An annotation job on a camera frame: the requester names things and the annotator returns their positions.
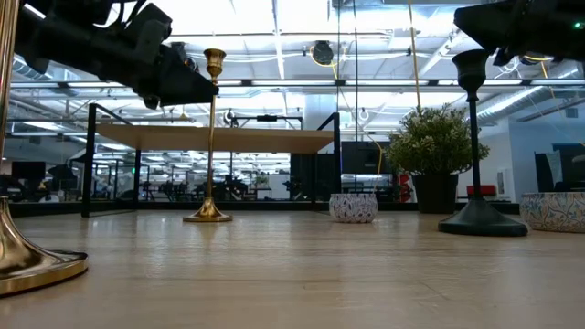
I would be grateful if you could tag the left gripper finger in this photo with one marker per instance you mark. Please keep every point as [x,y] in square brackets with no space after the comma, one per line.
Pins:
[187,84]
[188,57]

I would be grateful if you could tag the white tealight candle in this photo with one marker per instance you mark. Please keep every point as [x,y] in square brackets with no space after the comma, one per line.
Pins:
[555,212]

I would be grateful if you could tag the tall gold candlestick holder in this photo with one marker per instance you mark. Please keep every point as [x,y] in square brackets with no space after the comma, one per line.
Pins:
[27,265]
[214,61]

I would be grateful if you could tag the red seat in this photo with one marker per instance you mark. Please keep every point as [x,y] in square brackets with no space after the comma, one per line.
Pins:
[481,190]

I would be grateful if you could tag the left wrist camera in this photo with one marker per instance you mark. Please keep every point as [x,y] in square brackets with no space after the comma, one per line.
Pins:
[153,36]

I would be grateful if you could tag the green plant in black pot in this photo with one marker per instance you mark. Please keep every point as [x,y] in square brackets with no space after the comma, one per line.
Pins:
[434,146]

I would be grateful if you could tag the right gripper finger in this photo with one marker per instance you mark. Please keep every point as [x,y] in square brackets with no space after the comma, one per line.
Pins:
[480,20]

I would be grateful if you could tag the black background screen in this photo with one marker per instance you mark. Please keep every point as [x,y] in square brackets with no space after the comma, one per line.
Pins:
[365,157]

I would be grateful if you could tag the wooden shelf with black legs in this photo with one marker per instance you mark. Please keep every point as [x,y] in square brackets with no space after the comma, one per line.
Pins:
[228,139]

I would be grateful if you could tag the black candlestick holder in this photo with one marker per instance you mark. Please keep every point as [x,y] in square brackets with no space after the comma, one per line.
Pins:
[480,219]

